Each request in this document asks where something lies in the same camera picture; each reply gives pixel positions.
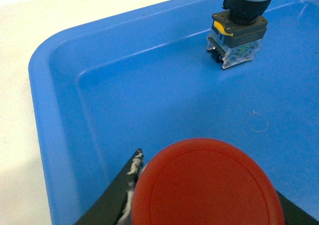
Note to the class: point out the green mushroom push button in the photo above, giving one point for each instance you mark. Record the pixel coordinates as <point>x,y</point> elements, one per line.
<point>237,31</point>

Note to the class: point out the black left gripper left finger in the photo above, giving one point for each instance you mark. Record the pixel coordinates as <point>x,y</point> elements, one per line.
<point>115,204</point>

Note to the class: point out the blue plastic tray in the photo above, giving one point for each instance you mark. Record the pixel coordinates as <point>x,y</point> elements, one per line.
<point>144,79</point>

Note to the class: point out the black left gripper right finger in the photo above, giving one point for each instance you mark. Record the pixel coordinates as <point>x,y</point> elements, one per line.
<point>293,214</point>

